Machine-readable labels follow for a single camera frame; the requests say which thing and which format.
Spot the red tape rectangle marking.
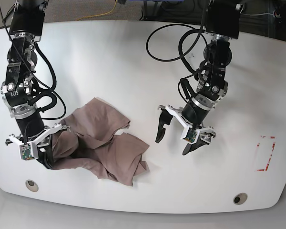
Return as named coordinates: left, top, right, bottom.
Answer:
left=255, top=135, right=276, bottom=171

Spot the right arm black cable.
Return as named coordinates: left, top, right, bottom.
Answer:
left=26, top=42, right=68, bottom=120

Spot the white cable on floor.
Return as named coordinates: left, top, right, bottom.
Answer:
left=238, top=10, right=276, bottom=17

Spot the mauve t-shirt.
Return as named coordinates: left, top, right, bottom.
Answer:
left=52, top=98, right=149, bottom=186

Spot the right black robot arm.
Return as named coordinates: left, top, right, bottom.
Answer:
left=0, top=0, right=69, bottom=169

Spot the right table grommet hole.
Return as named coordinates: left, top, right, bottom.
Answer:
left=233, top=193, right=248, bottom=205

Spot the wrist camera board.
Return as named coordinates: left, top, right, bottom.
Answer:
left=183, top=128, right=197, bottom=143
left=19, top=144, right=34, bottom=160

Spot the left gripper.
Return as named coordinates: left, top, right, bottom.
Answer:
left=155, top=105, right=216, bottom=155

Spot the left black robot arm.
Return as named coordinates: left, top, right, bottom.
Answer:
left=155, top=0, right=243, bottom=155

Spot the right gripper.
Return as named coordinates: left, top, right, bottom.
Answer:
left=5, top=123, right=70, bottom=169

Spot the table grommet hole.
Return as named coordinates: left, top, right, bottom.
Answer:
left=233, top=193, right=248, bottom=205
left=25, top=180, right=39, bottom=192

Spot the left table grommet hole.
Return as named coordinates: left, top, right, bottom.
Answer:
left=25, top=180, right=39, bottom=192

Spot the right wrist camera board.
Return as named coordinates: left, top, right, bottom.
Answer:
left=19, top=144, right=34, bottom=160

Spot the yellow cable on floor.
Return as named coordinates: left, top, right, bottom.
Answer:
left=76, top=0, right=117, bottom=21

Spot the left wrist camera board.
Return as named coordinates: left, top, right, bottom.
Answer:
left=183, top=128, right=197, bottom=143

